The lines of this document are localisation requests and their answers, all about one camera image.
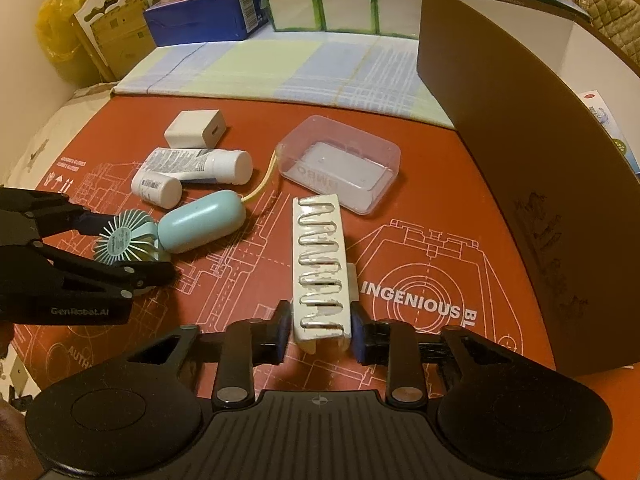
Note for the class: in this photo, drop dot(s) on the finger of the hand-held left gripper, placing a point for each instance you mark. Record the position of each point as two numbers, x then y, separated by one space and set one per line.
125 272
92 222

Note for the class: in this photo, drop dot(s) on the blue white medicine box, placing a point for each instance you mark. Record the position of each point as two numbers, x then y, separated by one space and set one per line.
602 115

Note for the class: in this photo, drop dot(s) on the beige quilted cushion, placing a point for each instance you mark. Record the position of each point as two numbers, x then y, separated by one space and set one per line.
607 5

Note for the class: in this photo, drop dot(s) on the brown cardboard carton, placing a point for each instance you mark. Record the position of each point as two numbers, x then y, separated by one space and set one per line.
120 45

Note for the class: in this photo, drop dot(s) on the white cutout cardboard piece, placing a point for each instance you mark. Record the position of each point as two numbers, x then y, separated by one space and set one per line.
100 5

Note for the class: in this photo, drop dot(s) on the plaid folded cloth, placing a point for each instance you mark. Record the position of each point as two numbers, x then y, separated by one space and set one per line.
275 67

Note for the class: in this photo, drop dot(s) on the blue printed box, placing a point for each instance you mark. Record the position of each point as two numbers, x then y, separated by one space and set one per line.
210 5

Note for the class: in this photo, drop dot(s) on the white tray of paper clips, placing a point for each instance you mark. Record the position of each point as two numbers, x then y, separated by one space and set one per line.
320 265

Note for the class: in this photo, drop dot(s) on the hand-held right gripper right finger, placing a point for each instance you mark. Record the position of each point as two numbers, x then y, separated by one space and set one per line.
357 337

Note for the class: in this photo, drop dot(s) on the yellow plastic bag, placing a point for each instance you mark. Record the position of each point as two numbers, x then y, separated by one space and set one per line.
57 25

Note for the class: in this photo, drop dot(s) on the white square charger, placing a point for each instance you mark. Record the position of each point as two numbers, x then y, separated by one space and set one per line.
192 130

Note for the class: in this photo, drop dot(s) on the clear plastic box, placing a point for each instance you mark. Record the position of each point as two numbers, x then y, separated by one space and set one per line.
340 160

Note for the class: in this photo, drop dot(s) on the teal handheld mini fan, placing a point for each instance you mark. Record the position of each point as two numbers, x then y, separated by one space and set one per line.
190 220

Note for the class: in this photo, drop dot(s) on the cream embroidered bedsheet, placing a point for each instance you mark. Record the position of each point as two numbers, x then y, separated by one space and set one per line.
50 125

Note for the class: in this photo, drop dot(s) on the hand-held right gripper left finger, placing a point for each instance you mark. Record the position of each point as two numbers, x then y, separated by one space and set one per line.
282 332

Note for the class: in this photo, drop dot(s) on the small white bottle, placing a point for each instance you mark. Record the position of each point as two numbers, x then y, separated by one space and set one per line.
155 187

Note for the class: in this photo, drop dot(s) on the brown cardboard box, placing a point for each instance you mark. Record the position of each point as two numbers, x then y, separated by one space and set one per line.
500 135

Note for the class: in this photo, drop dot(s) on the large white cream tube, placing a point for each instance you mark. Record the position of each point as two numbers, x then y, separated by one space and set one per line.
200 162

